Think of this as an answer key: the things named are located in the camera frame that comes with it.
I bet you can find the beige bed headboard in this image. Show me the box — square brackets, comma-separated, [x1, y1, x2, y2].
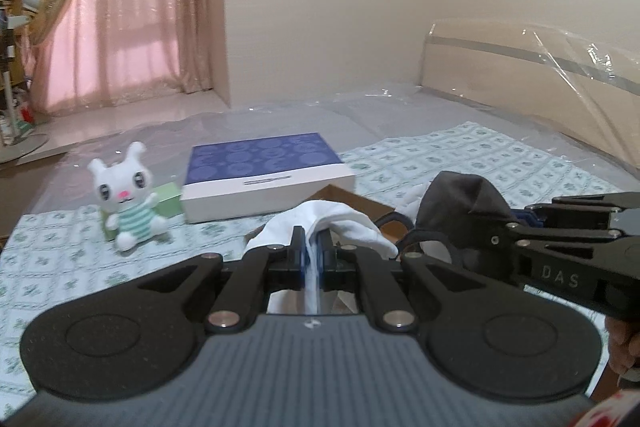
[417, 18, 640, 180]

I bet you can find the green floral tablecloth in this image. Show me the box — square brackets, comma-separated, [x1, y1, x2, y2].
[0, 122, 640, 408]

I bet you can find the brown cardboard box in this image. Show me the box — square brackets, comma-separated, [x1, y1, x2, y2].
[244, 184, 416, 315]

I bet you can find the pink curtain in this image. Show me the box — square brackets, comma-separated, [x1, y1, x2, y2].
[20, 0, 228, 118]

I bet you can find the blue and white box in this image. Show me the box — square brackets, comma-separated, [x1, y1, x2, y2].
[180, 132, 357, 224]

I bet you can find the grey face mask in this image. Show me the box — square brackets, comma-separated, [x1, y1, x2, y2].
[375, 171, 516, 278]

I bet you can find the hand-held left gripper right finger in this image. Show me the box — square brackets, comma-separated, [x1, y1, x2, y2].
[317, 229, 506, 333]

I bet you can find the white cloth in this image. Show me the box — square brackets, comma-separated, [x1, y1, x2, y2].
[395, 183, 437, 224]
[242, 201, 398, 315]

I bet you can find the standing fan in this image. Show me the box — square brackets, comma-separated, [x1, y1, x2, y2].
[0, 0, 81, 165]

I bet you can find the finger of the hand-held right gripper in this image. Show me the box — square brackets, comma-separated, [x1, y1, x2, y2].
[477, 211, 626, 260]
[524, 192, 640, 228]

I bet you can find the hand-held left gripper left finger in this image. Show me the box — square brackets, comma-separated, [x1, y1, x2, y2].
[137, 227, 306, 333]

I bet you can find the green carton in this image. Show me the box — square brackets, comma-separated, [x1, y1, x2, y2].
[97, 182, 183, 240]

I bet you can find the person's right hand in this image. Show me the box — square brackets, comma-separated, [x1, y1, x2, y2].
[605, 316, 640, 383]

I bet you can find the white plush bunny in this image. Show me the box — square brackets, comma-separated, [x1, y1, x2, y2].
[87, 142, 173, 253]

